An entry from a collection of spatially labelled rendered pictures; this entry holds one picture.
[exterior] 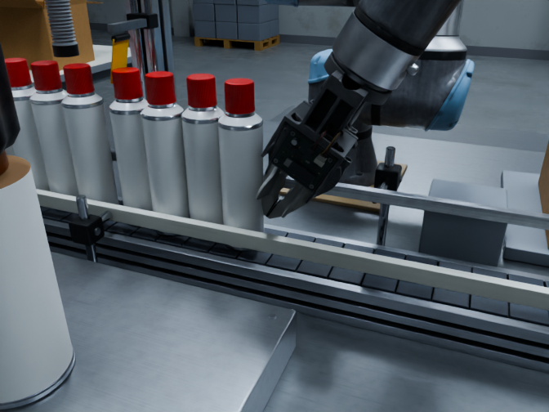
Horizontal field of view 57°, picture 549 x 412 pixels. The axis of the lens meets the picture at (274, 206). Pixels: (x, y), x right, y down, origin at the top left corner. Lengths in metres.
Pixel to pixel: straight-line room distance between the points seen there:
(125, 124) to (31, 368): 0.31
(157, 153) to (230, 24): 6.96
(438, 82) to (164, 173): 0.45
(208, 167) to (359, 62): 0.23
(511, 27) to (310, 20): 2.73
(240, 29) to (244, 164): 6.94
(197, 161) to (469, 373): 0.38
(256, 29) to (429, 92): 6.60
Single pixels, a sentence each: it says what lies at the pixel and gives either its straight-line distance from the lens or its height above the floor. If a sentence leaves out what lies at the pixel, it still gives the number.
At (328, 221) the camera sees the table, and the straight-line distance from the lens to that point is 0.81.
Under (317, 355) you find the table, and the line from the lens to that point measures 0.56.
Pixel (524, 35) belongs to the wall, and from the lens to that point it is 7.52.
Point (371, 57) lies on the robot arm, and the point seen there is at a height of 1.13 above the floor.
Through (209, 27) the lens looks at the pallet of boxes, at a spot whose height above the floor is 0.27.
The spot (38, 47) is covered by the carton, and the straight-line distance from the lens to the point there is 2.34.
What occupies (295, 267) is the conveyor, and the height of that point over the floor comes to 0.88.
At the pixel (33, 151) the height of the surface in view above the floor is 0.96.
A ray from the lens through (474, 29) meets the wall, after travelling 7.52.
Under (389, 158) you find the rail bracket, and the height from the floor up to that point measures 0.98.
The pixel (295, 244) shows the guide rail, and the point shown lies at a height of 0.91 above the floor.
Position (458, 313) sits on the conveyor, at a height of 0.88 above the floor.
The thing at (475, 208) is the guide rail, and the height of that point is 0.96.
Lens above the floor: 1.21
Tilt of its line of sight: 26 degrees down
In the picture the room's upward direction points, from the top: straight up
